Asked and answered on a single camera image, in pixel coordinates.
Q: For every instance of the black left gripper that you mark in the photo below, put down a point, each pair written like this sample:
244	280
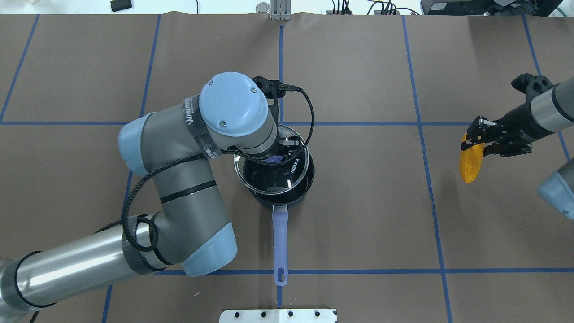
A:
289	144

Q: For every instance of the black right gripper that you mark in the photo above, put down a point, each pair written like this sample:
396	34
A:
515	122

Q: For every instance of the yellow plastic corn cob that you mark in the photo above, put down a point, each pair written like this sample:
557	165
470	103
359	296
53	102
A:
469	167

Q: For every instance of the glass lid with blue knob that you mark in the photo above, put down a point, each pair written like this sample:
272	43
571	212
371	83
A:
284	174

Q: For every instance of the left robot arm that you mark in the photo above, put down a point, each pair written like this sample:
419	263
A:
175	213

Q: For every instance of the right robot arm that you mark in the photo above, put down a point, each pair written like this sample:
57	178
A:
547	110

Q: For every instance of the brown paper table mat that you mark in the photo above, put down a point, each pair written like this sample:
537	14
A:
388	232

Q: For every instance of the small black square device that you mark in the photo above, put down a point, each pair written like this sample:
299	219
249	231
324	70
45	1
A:
120	5

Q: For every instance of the blue saucepan with handle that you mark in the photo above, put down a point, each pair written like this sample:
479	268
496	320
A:
279	206

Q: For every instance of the aluminium frame post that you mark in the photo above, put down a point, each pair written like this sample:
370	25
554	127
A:
280	10

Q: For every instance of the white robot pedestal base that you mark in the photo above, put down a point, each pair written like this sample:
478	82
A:
279	316

